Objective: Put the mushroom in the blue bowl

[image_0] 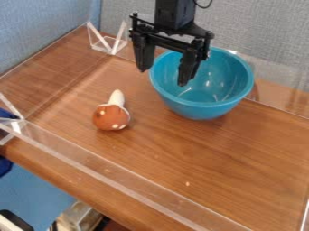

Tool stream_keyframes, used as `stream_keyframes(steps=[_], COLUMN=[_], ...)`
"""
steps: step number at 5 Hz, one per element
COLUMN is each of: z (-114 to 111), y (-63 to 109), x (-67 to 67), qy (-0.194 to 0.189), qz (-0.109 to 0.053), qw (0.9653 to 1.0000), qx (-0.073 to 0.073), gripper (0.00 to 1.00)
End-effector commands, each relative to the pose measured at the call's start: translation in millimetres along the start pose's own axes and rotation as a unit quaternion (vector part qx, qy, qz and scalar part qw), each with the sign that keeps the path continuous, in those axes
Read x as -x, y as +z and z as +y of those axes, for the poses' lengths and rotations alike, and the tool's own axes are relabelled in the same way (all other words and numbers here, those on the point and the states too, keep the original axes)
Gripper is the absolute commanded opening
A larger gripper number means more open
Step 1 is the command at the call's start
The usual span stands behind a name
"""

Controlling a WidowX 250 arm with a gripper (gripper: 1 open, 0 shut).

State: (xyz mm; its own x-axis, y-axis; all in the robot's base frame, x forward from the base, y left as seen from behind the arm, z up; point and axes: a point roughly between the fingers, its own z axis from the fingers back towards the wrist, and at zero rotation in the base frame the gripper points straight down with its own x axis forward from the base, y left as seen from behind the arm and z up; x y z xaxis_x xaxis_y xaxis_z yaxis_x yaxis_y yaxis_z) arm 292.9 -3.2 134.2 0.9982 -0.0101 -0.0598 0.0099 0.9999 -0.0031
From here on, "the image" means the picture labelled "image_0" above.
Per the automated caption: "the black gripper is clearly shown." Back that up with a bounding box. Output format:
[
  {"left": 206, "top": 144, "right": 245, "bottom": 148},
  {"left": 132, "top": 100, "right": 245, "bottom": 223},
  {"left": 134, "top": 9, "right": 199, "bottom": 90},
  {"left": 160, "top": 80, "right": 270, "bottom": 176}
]
[{"left": 130, "top": 12, "right": 215, "bottom": 87}]

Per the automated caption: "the brown and white toy mushroom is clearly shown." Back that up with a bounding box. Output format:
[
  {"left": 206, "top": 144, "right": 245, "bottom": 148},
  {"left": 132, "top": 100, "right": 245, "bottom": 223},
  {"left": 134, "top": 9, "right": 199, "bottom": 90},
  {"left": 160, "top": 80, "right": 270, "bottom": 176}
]
[{"left": 92, "top": 89, "right": 130, "bottom": 131}]

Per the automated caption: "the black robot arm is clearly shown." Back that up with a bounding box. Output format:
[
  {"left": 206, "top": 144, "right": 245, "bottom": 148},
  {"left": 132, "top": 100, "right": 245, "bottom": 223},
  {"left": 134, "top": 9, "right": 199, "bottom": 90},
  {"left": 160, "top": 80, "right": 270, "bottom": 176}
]
[{"left": 130, "top": 0, "right": 215, "bottom": 87}]

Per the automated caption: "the blue bowl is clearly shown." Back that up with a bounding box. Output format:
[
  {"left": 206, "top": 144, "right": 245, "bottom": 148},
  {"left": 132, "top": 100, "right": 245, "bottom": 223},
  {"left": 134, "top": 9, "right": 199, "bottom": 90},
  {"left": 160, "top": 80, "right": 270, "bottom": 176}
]
[{"left": 148, "top": 47, "right": 254, "bottom": 120}]

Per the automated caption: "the clear acrylic front barrier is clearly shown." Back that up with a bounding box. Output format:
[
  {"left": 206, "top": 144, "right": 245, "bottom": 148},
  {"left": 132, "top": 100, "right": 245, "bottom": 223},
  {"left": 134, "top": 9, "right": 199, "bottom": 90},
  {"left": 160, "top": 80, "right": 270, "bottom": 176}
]
[{"left": 0, "top": 120, "right": 251, "bottom": 231}]

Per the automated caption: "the blue object at left edge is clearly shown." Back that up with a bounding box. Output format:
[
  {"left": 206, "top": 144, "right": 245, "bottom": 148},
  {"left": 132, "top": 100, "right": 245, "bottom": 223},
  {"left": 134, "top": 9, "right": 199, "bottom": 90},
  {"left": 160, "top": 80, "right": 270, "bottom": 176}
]
[{"left": 0, "top": 107, "right": 18, "bottom": 178}]

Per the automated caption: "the grey metal floor object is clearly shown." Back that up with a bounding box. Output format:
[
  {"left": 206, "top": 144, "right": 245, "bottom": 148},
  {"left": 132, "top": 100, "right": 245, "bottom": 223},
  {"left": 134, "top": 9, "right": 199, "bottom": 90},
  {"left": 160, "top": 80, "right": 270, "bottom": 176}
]
[{"left": 56, "top": 201, "right": 103, "bottom": 231}]

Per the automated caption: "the black and white floor object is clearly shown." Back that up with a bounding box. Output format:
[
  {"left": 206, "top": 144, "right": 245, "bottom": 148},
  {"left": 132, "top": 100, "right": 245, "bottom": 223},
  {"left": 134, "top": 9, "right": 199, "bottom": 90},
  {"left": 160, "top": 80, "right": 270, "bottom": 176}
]
[{"left": 0, "top": 209, "right": 33, "bottom": 231}]

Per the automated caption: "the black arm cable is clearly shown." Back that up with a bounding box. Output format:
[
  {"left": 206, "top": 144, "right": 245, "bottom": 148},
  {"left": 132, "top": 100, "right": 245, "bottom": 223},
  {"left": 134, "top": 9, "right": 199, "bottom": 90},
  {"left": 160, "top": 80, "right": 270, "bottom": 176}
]
[{"left": 191, "top": 0, "right": 215, "bottom": 9}]

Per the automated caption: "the clear acrylic corner bracket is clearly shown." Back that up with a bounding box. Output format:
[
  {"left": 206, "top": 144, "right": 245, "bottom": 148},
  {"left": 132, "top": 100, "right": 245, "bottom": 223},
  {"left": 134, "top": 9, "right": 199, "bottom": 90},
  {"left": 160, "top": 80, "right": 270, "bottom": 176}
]
[{"left": 85, "top": 22, "right": 128, "bottom": 55}]

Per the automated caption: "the clear acrylic left bracket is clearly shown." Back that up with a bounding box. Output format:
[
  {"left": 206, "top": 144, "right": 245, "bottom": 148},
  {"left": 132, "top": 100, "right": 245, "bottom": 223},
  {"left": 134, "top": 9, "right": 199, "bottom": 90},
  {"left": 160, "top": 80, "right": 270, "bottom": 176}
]
[{"left": 0, "top": 93, "right": 24, "bottom": 146}]

